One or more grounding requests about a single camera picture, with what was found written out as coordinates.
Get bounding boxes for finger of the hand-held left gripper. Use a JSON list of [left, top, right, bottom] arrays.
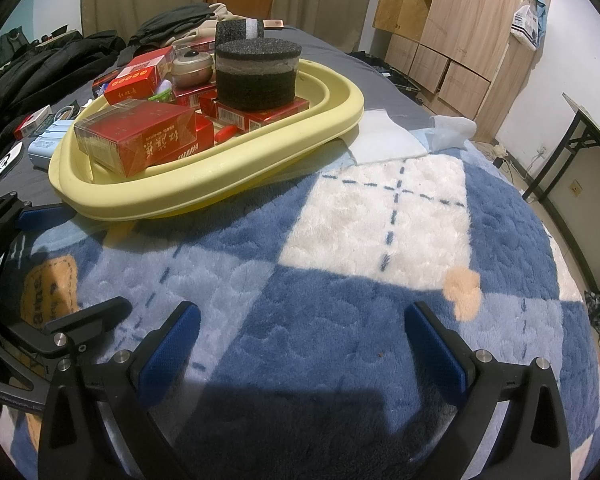
[[0, 191, 77, 286], [0, 297, 133, 406]]

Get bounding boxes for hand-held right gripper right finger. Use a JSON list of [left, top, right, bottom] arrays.
[[404, 301, 571, 480]]

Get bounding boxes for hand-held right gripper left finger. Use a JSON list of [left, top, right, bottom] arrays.
[[39, 300, 202, 480]]

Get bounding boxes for yellow plastic basin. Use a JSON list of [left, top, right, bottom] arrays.
[[48, 58, 365, 223]]

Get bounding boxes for large black foam disc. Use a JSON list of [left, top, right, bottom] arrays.
[[215, 37, 302, 112]]

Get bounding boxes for light blue box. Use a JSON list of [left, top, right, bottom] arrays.
[[28, 120, 77, 169]]

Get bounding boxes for white and red box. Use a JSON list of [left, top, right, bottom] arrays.
[[13, 105, 54, 141]]

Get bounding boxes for blue white checkered plush blanket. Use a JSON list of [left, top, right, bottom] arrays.
[[0, 152, 600, 480]]

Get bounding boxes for large red carton clear wrap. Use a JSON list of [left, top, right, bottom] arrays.
[[74, 100, 197, 178]]

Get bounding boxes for black jacket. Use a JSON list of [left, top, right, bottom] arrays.
[[0, 29, 127, 161]]

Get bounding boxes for red box yellow dots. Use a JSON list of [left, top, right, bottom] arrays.
[[103, 66, 164, 107]]

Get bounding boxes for red cigarette box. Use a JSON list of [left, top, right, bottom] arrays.
[[116, 46, 176, 78], [194, 111, 217, 155], [172, 82, 219, 109]]

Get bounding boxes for round metal lidded tin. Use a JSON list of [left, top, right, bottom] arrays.
[[171, 50, 215, 89]]

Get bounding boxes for white cloth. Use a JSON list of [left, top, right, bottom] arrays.
[[429, 114, 477, 152]]

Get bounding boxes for black clothing pile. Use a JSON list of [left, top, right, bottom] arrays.
[[129, 2, 222, 50]]

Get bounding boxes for red box with barcode label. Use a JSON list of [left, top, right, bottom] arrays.
[[199, 94, 311, 134]]

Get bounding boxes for small black foam cylinder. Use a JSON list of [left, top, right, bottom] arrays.
[[215, 19, 266, 48]]

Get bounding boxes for black folding desk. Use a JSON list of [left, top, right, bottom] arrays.
[[522, 92, 600, 306]]

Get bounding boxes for wooden wardrobe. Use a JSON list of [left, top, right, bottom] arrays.
[[372, 0, 554, 143]]

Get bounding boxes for white plastic bag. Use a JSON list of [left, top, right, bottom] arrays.
[[511, 0, 549, 52]]

